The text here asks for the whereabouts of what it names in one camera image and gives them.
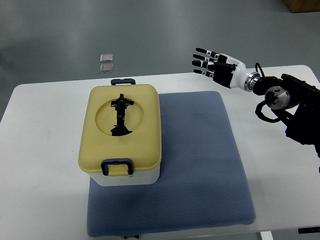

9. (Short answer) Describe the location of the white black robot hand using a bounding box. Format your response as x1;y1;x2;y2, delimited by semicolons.
192;47;261;92

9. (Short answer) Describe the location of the yellow box lid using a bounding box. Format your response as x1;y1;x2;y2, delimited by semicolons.
78;84;162;174

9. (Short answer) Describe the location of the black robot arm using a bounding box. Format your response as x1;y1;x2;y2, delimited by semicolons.
249;74;320;155

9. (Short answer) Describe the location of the brown cardboard box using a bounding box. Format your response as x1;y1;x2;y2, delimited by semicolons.
283;0;320;13

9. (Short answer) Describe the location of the white storage box base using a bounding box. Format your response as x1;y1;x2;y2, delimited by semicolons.
88;164;161;187

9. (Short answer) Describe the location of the rear dark blue latch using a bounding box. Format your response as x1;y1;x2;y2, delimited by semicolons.
110;78;136;86

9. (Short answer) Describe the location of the dark blue latch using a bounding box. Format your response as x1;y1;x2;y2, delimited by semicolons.
100;158;134;177
110;78;136;86

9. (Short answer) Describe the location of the blue padded mat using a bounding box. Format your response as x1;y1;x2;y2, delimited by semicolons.
87;91;256;237

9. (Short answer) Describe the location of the lower silver floor plate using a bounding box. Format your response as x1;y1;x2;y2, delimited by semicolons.
99;63;114;74

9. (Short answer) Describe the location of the silver floor plate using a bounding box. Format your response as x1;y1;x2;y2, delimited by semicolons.
99;63;114;74
99;53;113;63

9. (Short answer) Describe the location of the upper silver floor plate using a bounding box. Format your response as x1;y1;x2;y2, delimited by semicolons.
99;53;113;63

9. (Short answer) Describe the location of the front dark blue latch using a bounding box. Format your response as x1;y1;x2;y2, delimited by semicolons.
100;158;134;177

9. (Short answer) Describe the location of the black label under table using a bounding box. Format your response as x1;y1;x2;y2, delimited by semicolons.
298;226;320;234

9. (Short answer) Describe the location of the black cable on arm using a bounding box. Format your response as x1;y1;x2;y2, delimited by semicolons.
254;62;266;78

